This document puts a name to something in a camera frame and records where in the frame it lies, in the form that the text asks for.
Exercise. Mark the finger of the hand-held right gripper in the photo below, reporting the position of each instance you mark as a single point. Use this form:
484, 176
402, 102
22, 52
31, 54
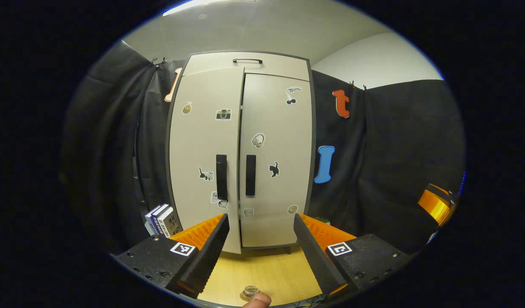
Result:
435, 205

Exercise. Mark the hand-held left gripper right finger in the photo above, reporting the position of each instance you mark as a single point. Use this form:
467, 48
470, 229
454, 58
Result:
316, 256

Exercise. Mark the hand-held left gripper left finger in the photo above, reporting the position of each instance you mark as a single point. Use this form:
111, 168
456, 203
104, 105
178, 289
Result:
207, 256

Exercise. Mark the clear plastic bottle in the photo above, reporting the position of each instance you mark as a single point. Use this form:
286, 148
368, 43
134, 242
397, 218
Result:
249, 292

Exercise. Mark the white cabinet door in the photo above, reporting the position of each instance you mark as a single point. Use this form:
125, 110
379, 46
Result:
284, 128
194, 145

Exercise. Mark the white cabinet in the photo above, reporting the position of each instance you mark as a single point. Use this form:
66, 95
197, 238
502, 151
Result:
314, 141

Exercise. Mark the black backdrop cloth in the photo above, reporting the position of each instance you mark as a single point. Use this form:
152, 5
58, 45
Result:
395, 149

